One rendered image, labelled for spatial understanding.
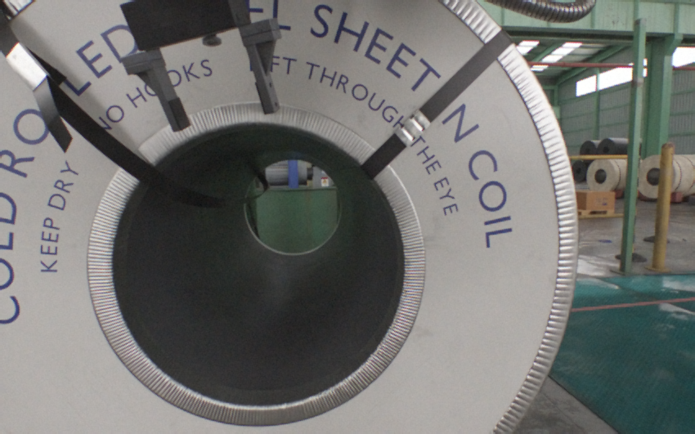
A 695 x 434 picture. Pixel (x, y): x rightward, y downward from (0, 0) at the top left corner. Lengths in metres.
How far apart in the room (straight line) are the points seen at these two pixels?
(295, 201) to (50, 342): 2.51
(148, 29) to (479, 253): 0.60
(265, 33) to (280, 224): 2.74
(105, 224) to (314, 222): 2.54
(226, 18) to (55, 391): 0.67
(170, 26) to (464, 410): 0.79
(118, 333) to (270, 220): 2.49
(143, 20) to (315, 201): 2.70
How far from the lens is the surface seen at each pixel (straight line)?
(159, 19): 0.50
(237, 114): 0.63
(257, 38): 0.46
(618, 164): 14.15
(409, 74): 0.66
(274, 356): 0.90
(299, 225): 3.13
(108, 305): 0.73
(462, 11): 0.72
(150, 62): 0.53
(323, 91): 0.63
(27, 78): 0.70
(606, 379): 2.08
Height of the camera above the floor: 0.94
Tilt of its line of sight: 7 degrees down
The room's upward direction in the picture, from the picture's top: 1 degrees counter-clockwise
